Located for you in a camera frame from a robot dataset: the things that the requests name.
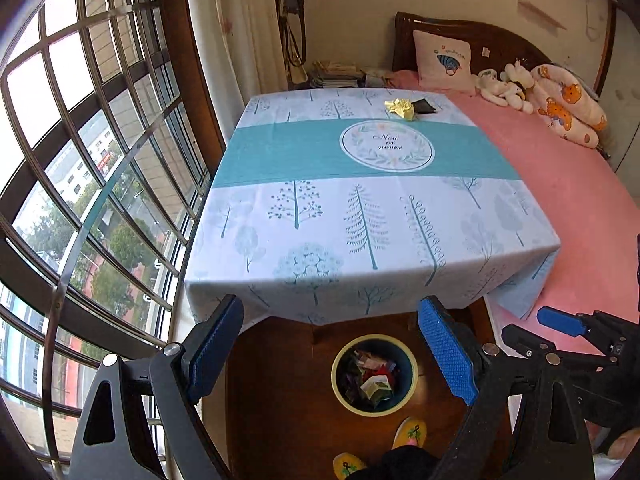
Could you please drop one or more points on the small white box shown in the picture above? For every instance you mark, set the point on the small white box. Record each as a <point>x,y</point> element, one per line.
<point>377,389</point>

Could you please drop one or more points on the sliding wardrobe door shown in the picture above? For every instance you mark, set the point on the sliding wardrobe door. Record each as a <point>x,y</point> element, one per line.
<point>620,85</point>

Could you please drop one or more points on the cream floral curtain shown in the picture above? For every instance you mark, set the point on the cream floral curtain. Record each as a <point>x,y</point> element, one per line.
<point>240,20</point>

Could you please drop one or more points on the red packet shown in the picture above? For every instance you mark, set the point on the red packet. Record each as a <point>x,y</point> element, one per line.
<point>374,375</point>

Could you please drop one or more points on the bear print bolster pillow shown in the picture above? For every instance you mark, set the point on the bear print bolster pillow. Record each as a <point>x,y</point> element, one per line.
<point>565,105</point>

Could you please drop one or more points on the white plush toy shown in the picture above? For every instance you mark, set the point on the white plush toy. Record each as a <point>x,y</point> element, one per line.
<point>517,72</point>
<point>500,91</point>

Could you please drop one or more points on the white embroidered pillow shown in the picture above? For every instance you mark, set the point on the white embroidered pillow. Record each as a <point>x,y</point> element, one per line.
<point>445,60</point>

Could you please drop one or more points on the round cream-rimmed trash bin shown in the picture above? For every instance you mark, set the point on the round cream-rimmed trash bin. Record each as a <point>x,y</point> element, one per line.
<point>406,377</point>

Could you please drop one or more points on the stack of books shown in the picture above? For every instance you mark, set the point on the stack of books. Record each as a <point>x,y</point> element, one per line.
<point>335,75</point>

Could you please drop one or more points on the person's right hand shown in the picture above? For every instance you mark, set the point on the person's right hand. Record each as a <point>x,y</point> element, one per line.
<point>622,445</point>

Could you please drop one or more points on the pink bed sheet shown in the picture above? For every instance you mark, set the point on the pink bed sheet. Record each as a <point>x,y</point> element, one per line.
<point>575,210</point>

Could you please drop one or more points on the yellow crumpled wrapper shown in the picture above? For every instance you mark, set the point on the yellow crumpled wrapper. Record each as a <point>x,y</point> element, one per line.
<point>400,107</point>

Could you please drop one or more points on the wooden wall shelf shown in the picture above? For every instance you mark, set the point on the wooden wall shelf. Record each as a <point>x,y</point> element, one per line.
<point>541,14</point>

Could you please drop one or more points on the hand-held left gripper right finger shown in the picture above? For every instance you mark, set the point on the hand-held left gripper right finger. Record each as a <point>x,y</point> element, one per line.
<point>447,350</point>

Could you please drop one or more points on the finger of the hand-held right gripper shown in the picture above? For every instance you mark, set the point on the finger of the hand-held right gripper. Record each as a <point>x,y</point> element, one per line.
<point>525,342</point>
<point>560,320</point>

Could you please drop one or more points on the black silver wrapper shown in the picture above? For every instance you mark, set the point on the black silver wrapper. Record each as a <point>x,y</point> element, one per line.
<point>425,106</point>

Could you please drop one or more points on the small grey box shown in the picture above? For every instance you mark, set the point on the small grey box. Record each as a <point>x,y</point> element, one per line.
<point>377,77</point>

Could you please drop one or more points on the window with metal grille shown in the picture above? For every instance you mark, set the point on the window with metal grille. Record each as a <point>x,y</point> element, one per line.
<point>100,185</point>

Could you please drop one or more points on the dark wooden headboard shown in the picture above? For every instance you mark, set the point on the dark wooden headboard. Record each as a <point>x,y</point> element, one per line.
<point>500,35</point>

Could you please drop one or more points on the tree print tablecloth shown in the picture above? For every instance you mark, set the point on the tree print tablecloth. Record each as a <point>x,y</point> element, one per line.
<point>325,240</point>

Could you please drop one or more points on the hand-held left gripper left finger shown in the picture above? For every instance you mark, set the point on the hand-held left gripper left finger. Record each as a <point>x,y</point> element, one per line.
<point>215,345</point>

